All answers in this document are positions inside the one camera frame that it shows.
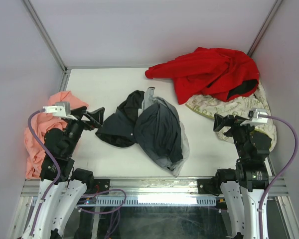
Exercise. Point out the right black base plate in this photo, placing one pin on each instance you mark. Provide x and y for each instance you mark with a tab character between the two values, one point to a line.
206	186

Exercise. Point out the white slotted cable duct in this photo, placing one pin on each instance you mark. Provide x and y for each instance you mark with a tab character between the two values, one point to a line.
148	201

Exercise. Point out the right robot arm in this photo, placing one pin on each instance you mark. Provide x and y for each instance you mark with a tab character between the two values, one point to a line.
244	188

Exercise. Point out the red jacket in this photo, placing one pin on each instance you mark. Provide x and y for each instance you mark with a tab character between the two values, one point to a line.
222	73

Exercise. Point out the cream patterned garment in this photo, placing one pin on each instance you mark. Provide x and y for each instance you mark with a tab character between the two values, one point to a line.
207	106

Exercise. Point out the left aluminium corner post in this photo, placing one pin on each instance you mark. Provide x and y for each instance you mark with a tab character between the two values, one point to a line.
44	34

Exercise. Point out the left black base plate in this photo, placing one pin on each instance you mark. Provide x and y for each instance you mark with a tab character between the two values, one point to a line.
100	185

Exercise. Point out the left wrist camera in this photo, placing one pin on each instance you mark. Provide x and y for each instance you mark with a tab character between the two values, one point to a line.
59	109

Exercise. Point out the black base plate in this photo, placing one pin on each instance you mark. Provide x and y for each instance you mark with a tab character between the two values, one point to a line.
206	186
100	185

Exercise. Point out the aluminium corner post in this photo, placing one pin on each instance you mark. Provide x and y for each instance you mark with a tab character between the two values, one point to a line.
264	27
44	34

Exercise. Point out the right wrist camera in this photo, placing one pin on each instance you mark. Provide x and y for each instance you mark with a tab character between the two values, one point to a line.
256	117

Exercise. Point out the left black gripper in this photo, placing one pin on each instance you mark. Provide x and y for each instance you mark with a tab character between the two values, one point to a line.
95	116

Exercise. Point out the aluminium front rail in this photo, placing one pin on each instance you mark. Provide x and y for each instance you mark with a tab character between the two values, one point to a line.
155	185

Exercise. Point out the dark grey zip jacket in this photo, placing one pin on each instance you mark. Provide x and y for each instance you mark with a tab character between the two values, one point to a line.
151	122

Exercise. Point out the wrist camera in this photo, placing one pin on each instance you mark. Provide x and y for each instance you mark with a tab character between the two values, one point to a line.
256	117
59	109

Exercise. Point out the right aluminium corner post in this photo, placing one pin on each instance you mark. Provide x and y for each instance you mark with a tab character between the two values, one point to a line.
264	27

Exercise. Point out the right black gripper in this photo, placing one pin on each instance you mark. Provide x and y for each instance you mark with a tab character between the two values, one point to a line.
220	121

